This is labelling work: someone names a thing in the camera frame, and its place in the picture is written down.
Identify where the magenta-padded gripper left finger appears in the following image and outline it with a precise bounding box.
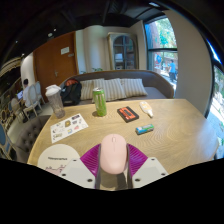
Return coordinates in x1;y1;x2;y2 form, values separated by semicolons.
60;143;102;190

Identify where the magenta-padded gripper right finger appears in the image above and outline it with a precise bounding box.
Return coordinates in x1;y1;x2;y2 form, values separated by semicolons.
126;143;170;190

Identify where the pink computer mouse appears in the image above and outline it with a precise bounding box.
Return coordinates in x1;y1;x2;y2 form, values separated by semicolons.
99;133;128;175

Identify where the white mouse pad pink print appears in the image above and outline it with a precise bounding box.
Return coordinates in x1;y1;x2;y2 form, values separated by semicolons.
37;143;81;176

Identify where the blue green small pack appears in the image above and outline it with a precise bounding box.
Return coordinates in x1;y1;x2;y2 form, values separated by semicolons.
135;123;155;136

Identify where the white sticker sheet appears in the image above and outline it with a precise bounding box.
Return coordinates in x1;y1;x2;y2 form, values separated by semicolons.
49;113;90;144

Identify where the black box orange print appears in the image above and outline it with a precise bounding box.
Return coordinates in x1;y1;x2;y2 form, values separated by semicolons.
116;106;140;124

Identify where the grey tufted armchair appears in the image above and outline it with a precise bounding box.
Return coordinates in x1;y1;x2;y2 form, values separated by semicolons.
14;114;52;163

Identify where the green drink can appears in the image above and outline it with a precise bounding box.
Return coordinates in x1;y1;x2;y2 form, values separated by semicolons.
92;87;108;118

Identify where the clear plastic tumbler with lid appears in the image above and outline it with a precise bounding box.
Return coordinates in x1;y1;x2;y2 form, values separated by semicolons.
44;84;66;120

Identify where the black backpack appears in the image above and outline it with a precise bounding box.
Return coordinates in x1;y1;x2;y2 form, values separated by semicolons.
60;78;83;107

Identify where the striped cushion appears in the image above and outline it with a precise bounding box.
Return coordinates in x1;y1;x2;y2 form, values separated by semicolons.
79;78;105;101
99;77;128;102
120;77;149;99

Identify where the grey brown sofa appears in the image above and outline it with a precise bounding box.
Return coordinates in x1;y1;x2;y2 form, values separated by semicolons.
59;69;175;106

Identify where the white chair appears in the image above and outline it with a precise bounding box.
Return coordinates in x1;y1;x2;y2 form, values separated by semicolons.
23;81;45;118

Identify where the person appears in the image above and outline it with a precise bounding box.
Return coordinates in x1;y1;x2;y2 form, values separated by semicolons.
167;59;178;83
21;78;33;108

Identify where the brown wooden door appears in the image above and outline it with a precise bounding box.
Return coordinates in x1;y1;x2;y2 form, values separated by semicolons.
33;31;80;103

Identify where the glass door cabinet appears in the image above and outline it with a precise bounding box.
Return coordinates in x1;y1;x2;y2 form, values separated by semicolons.
106;32;140;71

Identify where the dark framed window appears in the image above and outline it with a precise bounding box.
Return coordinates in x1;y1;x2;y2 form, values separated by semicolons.
143;16;180;92

